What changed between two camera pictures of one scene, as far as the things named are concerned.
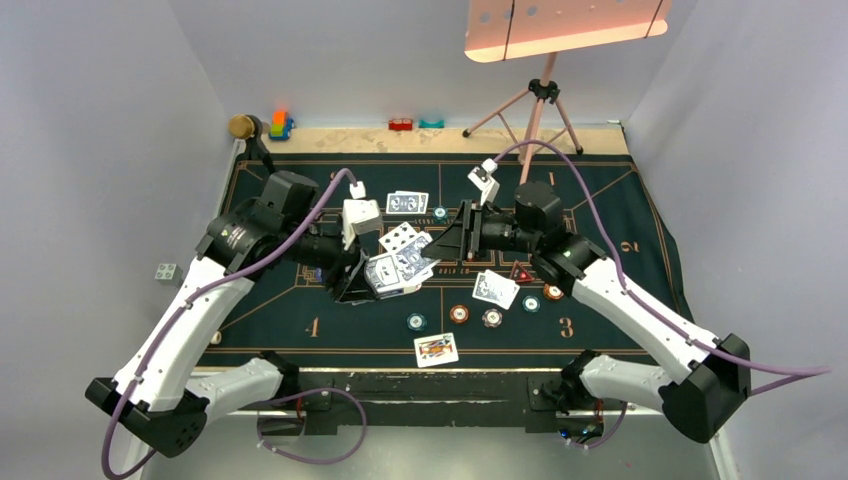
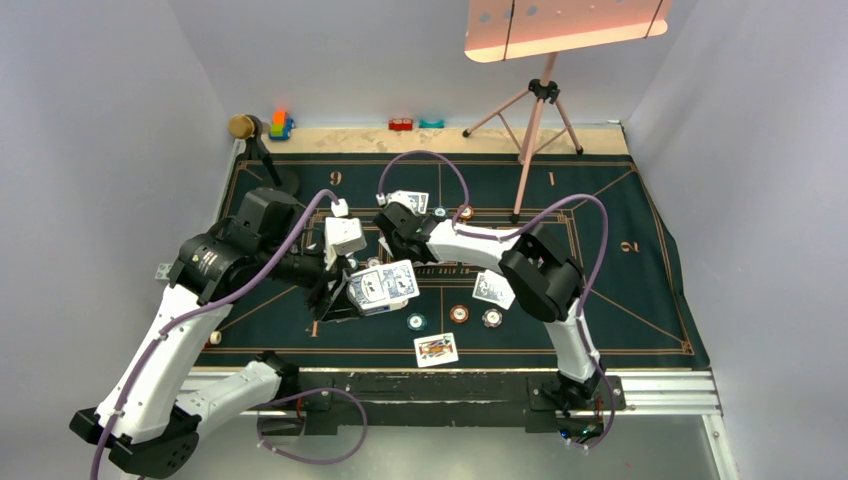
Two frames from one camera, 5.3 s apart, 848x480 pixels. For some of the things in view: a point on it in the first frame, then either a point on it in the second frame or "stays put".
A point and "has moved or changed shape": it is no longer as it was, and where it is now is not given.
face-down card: [492, 287] stays put
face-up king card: [435, 349] stays put
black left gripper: [353, 282] → [328, 303]
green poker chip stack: [416, 322] stays put
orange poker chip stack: [459, 313] stays put
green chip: [440, 214] stays put
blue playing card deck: [400, 272] has moved or changed shape
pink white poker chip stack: [492, 318] stays put
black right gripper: [463, 240] → [398, 253]
